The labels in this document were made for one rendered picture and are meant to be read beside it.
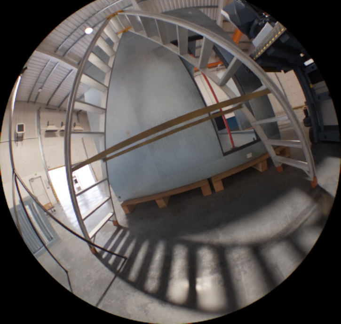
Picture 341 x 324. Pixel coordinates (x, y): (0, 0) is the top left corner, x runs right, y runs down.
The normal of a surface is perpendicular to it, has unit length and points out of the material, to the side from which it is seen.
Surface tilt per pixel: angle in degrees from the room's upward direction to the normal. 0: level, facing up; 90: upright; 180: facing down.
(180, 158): 90
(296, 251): 0
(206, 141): 90
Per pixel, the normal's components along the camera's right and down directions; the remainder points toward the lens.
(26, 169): 0.92, -0.34
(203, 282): -0.36, -0.93
